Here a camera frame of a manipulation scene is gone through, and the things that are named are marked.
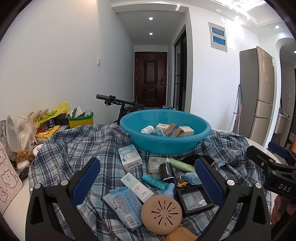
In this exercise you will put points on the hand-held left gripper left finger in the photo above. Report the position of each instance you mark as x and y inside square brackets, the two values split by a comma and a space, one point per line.
[86, 180]

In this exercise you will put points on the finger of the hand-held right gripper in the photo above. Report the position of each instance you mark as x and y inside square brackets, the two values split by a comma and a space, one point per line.
[256, 155]
[281, 151]

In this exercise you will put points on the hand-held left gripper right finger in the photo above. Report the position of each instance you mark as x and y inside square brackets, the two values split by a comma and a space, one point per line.
[208, 180]

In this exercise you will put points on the light blue small packet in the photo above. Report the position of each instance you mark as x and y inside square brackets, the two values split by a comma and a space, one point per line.
[192, 179]

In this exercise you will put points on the blue wet wipes packet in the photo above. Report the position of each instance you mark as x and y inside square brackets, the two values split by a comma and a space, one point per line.
[124, 208]

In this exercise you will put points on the round beige case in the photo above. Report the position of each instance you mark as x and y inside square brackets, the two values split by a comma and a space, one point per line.
[161, 213]

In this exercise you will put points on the blue plastic basin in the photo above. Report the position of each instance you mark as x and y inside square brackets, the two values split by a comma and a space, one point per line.
[161, 143]

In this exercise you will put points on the orange rounded soap bar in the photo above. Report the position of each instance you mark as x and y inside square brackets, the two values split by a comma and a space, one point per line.
[180, 235]

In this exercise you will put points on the person's right hand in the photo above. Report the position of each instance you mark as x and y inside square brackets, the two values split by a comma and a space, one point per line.
[276, 210]

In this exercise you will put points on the small brown figurine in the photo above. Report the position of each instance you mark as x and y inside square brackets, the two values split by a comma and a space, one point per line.
[182, 183]

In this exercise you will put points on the slim grey stick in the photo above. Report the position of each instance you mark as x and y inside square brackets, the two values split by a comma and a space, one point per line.
[234, 172]

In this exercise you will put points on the black hair scrunchie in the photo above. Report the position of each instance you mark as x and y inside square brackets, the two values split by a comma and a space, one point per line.
[189, 159]

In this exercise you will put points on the light green tube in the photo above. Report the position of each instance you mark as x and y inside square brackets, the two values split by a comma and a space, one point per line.
[180, 164]

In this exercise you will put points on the blue plaid cloth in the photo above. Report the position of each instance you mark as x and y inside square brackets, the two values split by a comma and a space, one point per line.
[69, 148]

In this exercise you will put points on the small blue bottle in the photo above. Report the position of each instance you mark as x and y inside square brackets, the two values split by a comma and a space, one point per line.
[169, 191]

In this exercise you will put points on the small black box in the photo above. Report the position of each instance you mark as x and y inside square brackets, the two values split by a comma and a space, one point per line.
[167, 172]

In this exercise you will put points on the white and blue box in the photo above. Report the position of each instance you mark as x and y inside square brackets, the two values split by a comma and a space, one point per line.
[129, 160]

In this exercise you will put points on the mint green box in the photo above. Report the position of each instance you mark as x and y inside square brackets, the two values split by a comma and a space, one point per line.
[136, 187]

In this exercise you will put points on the plain white box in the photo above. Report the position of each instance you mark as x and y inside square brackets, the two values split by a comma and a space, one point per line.
[187, 131]

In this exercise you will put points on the teal tube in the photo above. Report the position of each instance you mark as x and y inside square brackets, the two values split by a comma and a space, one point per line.
[155, 182]

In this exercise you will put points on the white cotton pad pack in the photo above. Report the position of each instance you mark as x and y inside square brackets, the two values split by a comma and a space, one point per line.
[153, 164]

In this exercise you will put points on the red and white round tin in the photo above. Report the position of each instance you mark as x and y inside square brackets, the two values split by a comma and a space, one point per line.
[38, 149]

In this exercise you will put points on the green and yellow bin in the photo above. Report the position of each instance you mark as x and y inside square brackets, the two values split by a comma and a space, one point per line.
[81, 121]

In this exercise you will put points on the orange and blue box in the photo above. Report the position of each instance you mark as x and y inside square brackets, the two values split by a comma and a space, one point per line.
[173, 129]

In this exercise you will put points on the yellow and orange booklet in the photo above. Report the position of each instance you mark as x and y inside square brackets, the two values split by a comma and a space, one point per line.
[48, 131]

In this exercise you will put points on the champagne refrigerator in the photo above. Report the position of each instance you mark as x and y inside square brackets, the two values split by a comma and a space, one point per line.
[256, 92]

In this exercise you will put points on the white earbud case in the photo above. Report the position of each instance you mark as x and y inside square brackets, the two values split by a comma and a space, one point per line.
[22, 165]

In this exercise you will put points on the brown fuzzy plush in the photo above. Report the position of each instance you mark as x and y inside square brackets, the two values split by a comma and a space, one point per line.
[24, 155]

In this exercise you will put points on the pale blue box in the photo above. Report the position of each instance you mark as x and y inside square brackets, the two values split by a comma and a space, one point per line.
[159, 132]

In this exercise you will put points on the white box with green label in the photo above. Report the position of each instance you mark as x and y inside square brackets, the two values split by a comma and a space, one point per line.
[162, 126]

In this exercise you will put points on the yellow plastic bag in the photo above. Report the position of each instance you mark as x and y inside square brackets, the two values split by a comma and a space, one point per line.
[57, 111]

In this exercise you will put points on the clear plastic bag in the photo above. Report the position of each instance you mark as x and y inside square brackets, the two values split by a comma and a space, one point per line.
[25, 132]

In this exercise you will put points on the pink bear print pouch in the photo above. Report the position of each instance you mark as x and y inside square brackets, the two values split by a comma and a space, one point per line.
[8, 178]

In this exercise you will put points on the small white bottle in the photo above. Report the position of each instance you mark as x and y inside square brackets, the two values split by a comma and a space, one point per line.
[148, 129]

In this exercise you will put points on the beige plush toy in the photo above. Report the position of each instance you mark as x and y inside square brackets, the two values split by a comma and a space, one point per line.
[38, 114]

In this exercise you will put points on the clear zip pouch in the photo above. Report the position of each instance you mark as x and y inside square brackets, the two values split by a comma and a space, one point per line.
[9, 136]

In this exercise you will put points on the black framed glass door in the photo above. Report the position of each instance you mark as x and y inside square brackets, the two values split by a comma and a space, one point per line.
[181, 69]

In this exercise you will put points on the dark brown door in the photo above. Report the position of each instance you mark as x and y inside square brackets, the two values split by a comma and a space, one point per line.
[150, 78]

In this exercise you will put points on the black frame display box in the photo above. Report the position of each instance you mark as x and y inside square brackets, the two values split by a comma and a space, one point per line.
[194, 199]

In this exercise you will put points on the wall panel with blue pictures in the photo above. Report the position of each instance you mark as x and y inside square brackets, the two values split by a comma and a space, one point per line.
[217, 36]

